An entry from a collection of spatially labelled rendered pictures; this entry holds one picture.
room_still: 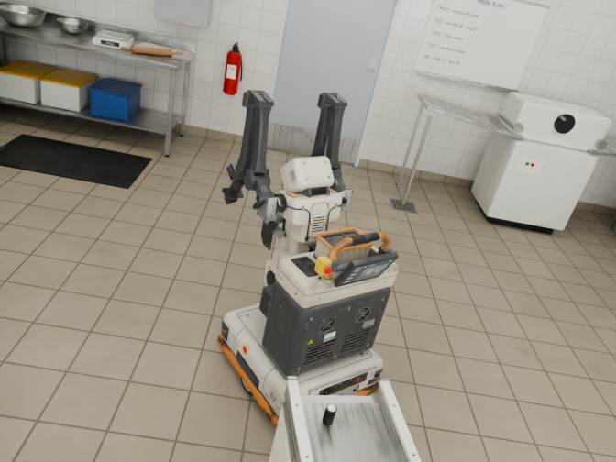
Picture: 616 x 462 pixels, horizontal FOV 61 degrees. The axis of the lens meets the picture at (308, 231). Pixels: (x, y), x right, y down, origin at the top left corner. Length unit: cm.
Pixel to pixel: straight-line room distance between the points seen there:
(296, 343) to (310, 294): 26
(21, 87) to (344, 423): 472
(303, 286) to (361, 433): 76
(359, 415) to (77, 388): 155
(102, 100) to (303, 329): 365
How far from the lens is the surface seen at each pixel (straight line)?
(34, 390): 279
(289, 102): 569
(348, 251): 224
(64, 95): 551
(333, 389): 256
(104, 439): 257
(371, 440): 158
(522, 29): 586
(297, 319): 223
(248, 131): 245
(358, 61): 561
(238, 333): 268
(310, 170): 239
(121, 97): 531
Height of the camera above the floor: 199
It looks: 28 degrees down
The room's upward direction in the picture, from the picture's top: 13 degrees clockwise
